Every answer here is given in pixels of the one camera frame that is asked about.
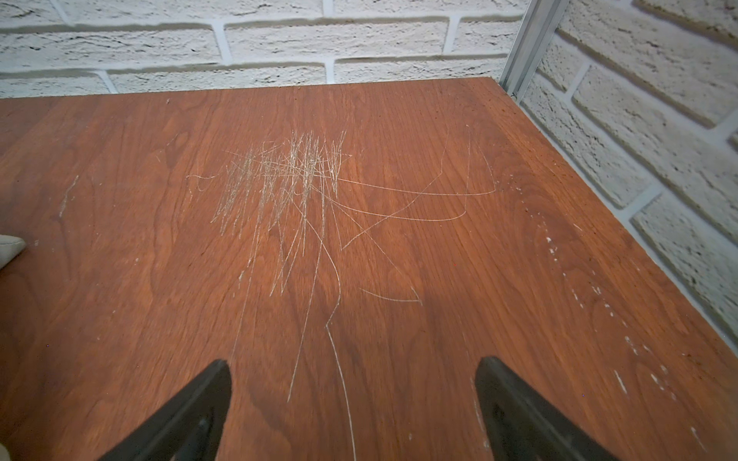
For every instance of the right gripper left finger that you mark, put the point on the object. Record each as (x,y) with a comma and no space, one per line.
(189,426)

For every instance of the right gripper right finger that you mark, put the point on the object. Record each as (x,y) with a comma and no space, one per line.
(522,425)

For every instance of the right corner aluminium post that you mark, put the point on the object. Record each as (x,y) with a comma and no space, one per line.
(533,38)

